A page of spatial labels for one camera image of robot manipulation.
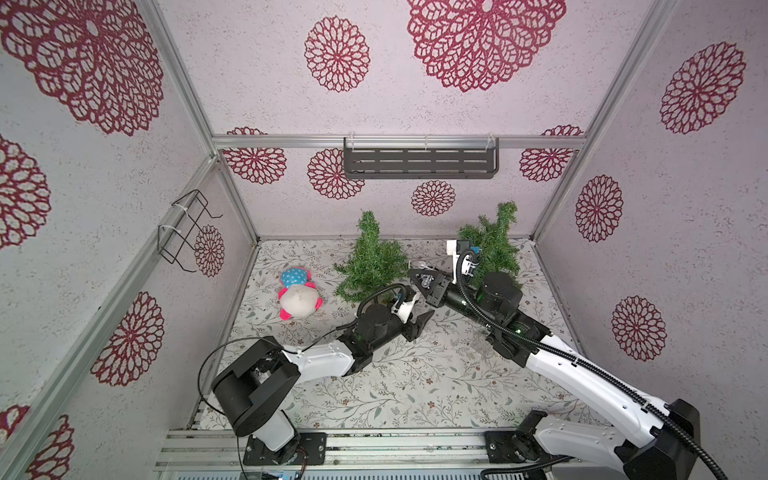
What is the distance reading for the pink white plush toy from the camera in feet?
3.16

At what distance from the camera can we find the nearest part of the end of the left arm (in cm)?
64

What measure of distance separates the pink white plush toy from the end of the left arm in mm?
310
